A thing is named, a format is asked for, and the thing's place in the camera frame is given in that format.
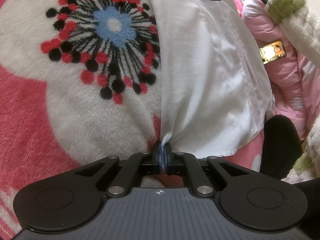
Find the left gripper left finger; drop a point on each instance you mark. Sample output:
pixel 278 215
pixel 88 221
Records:
pixel 140 169

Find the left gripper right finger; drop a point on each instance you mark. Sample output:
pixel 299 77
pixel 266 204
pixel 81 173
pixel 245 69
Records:
pixel 189 169

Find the white shirt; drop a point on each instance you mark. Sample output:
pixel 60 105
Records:
pixel 216 93

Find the person black sleeve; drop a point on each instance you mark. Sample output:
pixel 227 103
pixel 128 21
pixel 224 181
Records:
pixel 281 147

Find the red floral blanket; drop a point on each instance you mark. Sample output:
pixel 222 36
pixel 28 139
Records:
pixel 53 118

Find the pink quilted jacket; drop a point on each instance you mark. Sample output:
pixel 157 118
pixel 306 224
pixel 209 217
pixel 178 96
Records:
pixel 294 79

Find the smartphone with lit screen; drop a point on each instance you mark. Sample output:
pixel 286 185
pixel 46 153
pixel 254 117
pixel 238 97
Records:
pixel 272 52

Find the green white fuzzy sleeve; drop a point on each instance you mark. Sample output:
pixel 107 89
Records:
pixel 299 20

